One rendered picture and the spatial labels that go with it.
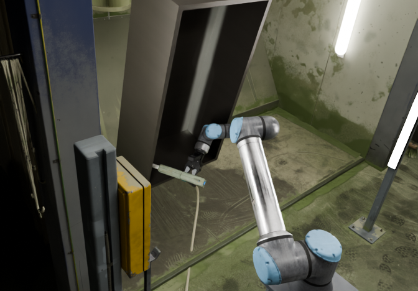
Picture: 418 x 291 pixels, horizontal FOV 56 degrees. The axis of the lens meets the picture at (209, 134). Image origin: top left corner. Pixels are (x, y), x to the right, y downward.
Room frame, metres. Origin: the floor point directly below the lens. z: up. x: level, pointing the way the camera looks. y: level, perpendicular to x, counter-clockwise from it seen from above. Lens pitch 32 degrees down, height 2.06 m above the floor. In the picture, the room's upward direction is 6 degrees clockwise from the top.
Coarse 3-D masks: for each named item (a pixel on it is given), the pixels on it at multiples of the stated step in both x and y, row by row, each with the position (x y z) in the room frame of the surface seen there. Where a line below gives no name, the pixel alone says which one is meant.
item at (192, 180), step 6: (156, 168) 1.93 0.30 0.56; (162, 168) 1.91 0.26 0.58; (168, 168) 1.90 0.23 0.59; (168, 174) 1.88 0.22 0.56; (174, 174) 1.87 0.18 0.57; (180, 174) 1.87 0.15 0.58; (186, 174) 1.86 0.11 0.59; (186, 180) 1.83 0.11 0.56; (192, 180) 1.82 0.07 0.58; (198, 180) 1.81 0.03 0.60; (204, 180) 1.82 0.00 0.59; (192, 186) 1.95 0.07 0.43; (204, 186) 1.82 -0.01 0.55
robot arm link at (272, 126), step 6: (264, 120) 1.58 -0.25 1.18; (270, 120) 1.59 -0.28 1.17; (276, 120) 1.64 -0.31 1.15; (228, 126) 2.04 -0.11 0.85; (270, 126) 1.56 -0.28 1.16; (276, 126) 1.59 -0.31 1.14; (228, 132) 2.01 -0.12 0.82; (270, 132) 1.55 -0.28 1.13; (276, 132) 1.59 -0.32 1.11; (264, 138) 1.55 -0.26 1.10; (270, 138) 1.57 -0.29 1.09
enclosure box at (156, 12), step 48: (144, 0) 1.83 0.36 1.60; (192, 0) 1.73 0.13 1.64; (240, 0) 1.90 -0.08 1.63; (144, 48) 1.82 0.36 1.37; (192, 48) 2.28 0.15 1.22; (240, 48) 2.18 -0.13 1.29; (144, 96) 1.82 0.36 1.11; (192, 96) 2.41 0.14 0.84; (144, 144) 1.81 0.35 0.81; (192, 144) 2.32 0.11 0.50
